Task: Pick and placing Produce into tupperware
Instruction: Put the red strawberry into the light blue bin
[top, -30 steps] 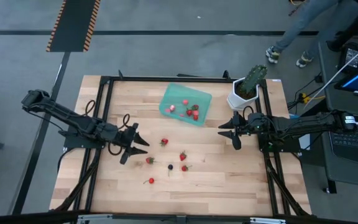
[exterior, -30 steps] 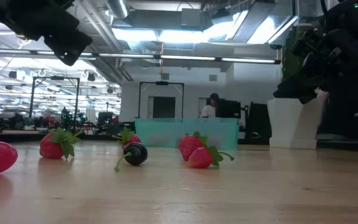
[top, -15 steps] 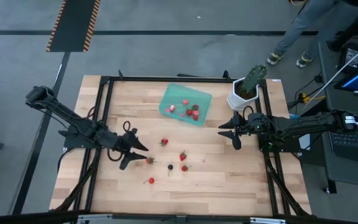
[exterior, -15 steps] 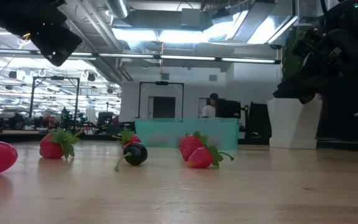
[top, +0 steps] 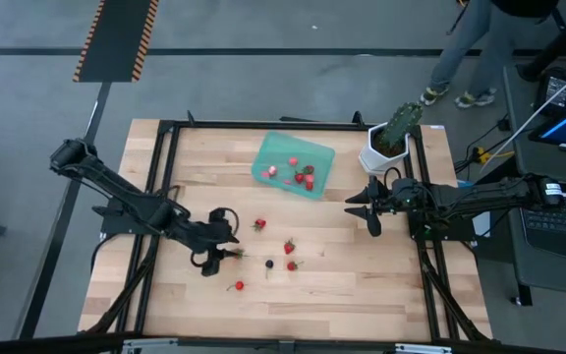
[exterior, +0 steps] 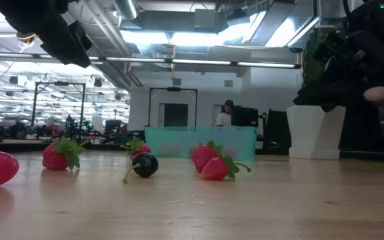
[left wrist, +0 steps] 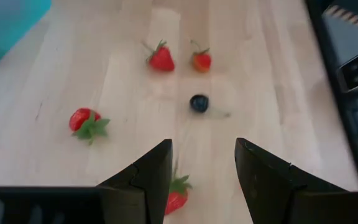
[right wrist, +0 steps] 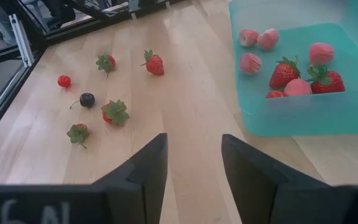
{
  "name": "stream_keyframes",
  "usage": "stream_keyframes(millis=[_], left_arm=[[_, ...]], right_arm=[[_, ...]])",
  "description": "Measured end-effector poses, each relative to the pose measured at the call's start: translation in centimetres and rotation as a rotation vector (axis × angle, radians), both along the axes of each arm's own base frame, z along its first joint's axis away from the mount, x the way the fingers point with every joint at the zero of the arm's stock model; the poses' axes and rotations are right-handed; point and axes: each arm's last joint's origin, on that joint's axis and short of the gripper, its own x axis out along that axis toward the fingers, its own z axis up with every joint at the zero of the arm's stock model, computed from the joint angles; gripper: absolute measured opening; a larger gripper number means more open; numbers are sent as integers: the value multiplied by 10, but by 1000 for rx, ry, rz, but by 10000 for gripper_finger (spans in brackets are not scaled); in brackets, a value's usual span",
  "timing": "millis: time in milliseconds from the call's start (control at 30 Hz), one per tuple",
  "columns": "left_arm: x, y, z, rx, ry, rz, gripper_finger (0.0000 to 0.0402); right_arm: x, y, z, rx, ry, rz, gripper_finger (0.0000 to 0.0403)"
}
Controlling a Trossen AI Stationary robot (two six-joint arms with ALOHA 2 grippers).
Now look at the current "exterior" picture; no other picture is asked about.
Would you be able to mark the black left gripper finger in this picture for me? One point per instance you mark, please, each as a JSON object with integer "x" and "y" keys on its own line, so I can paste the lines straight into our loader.
{"x": 82, "y": 36}
{"x": 67, "y": 46}

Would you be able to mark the red toy strawberry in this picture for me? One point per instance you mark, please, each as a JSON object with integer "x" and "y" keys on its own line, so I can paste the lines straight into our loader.
{"x": 141, "y": 150}
{"x": 215, "y": 169}
{"x": 53, "y": 160}
{"x": 202, "y": 156}

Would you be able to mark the black toy cherry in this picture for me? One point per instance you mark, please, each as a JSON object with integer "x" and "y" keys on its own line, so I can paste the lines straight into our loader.
{"x": 147, "y": 164}

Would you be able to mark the teal translucent plastic container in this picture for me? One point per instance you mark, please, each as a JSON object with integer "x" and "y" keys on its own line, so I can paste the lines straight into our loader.
{"x": 185, "y": 138}

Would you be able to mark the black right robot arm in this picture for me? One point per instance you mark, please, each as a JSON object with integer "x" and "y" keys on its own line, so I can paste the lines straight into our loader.
{"x": 378, "y": 20}

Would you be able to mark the person's hand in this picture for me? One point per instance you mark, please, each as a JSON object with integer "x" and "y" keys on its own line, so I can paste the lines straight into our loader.
{"x": 380, "y": 96}

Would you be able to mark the white hexagonal planter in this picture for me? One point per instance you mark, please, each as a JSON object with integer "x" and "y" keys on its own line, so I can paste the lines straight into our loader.
{"x": 315, "y": 133}

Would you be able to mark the person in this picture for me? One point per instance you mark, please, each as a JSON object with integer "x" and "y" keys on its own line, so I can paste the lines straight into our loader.
{"x": 224, "y": 118}
{"x": 358, "y": 133}

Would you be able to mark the overhead rig crossbar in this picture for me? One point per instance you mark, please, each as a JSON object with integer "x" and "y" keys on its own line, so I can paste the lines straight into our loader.
{"x": 165, "y": 60}

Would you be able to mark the small black monitor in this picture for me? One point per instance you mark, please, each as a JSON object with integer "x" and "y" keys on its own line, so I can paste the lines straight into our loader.
{"x": 113, "y": 125}

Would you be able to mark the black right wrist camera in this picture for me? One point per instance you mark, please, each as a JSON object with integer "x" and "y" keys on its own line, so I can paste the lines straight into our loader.
{"x": 328, "y": 50}

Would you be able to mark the black aluminium table frame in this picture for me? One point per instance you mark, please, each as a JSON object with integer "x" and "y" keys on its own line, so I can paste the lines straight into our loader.
{"x": 372, "y": 157}

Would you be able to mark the black rig frame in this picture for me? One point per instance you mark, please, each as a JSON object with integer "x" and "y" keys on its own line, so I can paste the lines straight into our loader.
{"x": 149, "y": 100}
{"x": 34, "y": 106}

